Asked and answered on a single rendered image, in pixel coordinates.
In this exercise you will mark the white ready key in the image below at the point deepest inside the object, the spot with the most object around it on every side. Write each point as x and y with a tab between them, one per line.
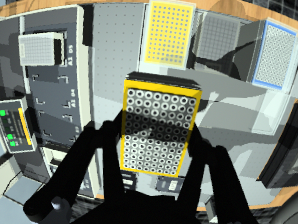
210	209

